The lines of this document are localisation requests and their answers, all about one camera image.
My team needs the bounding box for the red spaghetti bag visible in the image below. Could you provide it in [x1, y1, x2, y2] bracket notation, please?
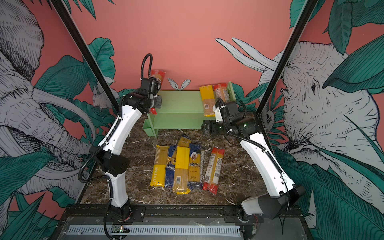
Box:
[202, 148, 225, 196]
[150, 70, 166, 115]
[213, 83, 230, 103]

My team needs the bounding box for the yellow orange spaghetti bag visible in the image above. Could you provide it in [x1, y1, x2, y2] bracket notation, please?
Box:
[200, 85, 216, 117]

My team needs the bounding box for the small yellow pasta bag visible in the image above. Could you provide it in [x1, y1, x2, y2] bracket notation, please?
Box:
[178, 135, 192, 148]

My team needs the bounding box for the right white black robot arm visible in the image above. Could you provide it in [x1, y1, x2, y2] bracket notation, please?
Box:
[202, 98, 306, 219]

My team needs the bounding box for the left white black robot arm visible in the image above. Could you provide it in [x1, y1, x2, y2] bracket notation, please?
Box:
[78, 53, 161, 222]

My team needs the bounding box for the green two-tier shelf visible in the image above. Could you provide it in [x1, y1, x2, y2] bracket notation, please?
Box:
[142, 80, 237, 138]

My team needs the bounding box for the blue clear spaghetti bag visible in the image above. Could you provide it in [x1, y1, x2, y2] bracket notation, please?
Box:
[200, 150, 205, 189]

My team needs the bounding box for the blue Ankara spaghetti bag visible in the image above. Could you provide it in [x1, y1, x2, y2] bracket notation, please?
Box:
[188, 144, 202, 191]

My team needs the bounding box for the blue Barilla spaghetti box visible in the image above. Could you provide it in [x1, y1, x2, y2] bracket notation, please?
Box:
[165, 145, 177, 190]

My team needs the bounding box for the yellow Tatime spaghetti bag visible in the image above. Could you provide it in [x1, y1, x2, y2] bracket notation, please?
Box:
[150, 145, 169, 188]

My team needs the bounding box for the long yellow spaghetti bag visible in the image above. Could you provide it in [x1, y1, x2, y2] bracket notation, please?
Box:
[173, 146, 190, 195]

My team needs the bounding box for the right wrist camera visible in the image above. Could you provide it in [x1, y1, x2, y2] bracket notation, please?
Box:
[214, 107, 224, 124]

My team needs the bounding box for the left black frame post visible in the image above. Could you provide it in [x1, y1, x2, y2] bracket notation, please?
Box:
[50, 0, 119, 111]

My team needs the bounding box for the black frame post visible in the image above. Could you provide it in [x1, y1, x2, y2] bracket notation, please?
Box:
[50, 0, 119, 111]
[256, 0, 319, 115]

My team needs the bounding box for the white slotted cable duct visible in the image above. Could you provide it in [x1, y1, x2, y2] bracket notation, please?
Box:
[64, 225, 242, 237]

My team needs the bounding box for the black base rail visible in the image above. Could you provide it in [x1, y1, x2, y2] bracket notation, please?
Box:
[59, 204, 304, 224]

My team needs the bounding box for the right black frame post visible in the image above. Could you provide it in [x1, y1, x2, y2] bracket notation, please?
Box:
[256, 0, 319, 115]

